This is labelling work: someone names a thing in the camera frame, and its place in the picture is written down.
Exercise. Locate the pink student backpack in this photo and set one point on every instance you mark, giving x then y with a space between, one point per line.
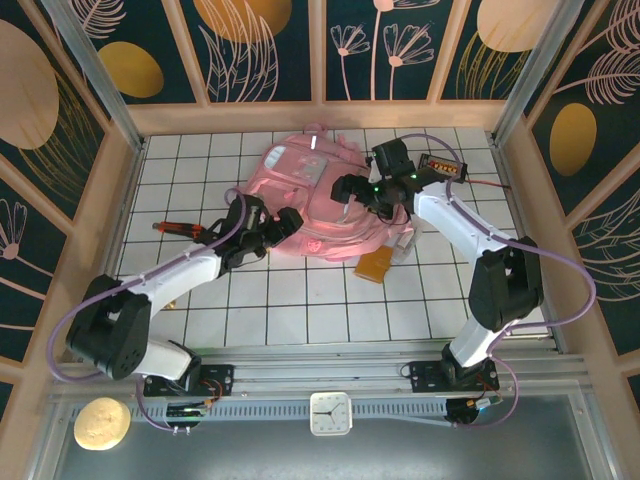
320 225

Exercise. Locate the orange notebook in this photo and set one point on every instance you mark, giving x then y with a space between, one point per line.
372 267

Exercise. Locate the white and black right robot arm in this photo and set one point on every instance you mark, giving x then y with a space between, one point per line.
507 285

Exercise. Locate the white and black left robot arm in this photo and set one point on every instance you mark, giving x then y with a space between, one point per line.
110 330

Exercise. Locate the black connector board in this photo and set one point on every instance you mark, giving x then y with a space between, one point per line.
445 167

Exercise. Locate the white square clock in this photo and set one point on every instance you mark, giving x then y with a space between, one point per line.
330 414

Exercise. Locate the round yellow sponge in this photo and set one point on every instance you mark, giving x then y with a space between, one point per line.
102 424

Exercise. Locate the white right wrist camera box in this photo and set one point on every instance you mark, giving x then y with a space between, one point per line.
374 172

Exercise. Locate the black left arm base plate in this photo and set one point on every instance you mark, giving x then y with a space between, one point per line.
222 380

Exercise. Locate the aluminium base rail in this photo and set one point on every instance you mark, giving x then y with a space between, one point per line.
320 380

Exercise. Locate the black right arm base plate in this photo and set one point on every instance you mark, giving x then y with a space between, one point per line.
425 375

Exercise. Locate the aluminium frame post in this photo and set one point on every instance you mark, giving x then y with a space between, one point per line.
95 75
537 75

